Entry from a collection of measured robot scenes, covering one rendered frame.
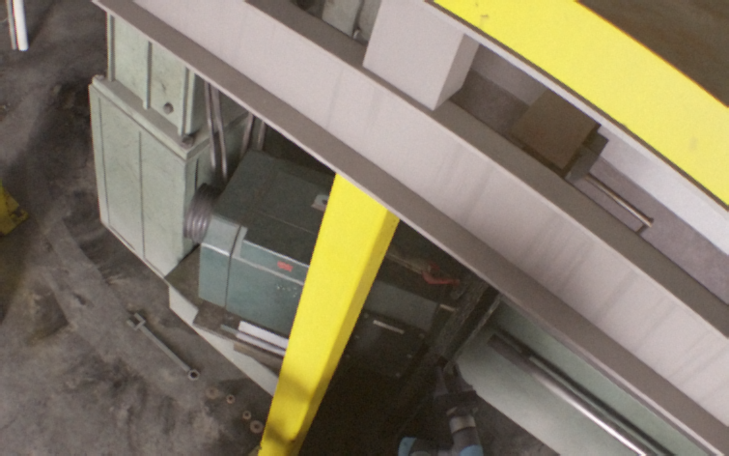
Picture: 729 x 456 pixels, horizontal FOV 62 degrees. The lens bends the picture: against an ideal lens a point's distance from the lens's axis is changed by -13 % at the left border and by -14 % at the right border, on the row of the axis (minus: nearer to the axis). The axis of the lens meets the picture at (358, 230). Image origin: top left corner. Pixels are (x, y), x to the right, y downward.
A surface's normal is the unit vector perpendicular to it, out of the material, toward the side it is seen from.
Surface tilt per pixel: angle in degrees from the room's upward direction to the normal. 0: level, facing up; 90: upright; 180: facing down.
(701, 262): 90
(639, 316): 90
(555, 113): 0
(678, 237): 90
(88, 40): 0
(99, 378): 0
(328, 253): 90
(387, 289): 45
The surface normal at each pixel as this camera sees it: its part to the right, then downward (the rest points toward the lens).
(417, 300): -0.05, 0.09
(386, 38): -0.58, 0.55
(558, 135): 0.22, -0.60
